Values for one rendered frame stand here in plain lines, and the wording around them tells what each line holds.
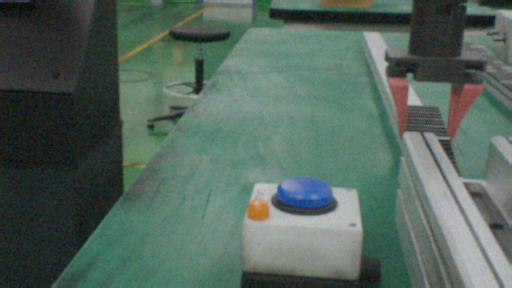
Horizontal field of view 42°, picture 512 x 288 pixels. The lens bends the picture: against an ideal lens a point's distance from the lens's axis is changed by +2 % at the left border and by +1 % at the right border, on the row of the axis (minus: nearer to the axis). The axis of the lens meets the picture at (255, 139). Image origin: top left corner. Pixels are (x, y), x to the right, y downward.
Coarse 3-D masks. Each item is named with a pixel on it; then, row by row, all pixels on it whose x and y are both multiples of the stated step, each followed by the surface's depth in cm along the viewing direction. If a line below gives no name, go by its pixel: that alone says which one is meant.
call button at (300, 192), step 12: (288, 180) 48; (300, 180) 48; (312, 180) 48; (288, 192) 46; (300, 192) 46; (312, 192) 46; (324, 192) 46; (288, 204) 46; (300, 204) 46; (312, 204) 46; (324, 204) 46
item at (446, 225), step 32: (416, 160) 50; (448, 160) 51; (416, 192) 50; (448, 192) 44; (480, 192) 52; (416, 224) 48; (448, 224) 38; (480, 224) 39; (416, 256) 47; (448, 256) 36; (480, 256) 35
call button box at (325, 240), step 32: (256, 192) 49; (352, 192) 50; (256, 224) 44; (288, 224) 44; (320, 224) 44; (352, 224) 44; (256, 256) 45; (288, 256) 45; (320, 256) 44; (352, 256) 44
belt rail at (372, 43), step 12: (372, 36) 162; (372, 48) 143; (384, 48) 143; (372, 60) 133; (384, 60) 128; (372, 72) 131; (384, 72) 116; (384, 84) 106; (384, 96) 105; (408, 96) 97; (396, 120) 88; (396, 132) 87
